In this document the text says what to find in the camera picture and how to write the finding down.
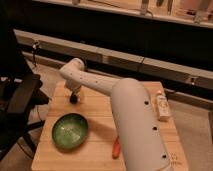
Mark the black eraser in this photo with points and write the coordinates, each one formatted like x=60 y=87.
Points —
x=73 y=98

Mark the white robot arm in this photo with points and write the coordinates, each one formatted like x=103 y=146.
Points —
x=139 y=134

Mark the green bowl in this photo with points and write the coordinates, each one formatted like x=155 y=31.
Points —
x=70 y=131

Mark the red marker pen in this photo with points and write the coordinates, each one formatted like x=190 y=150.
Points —
x=116 y=149

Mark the black chair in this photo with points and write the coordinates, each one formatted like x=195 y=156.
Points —
x=19 y=93

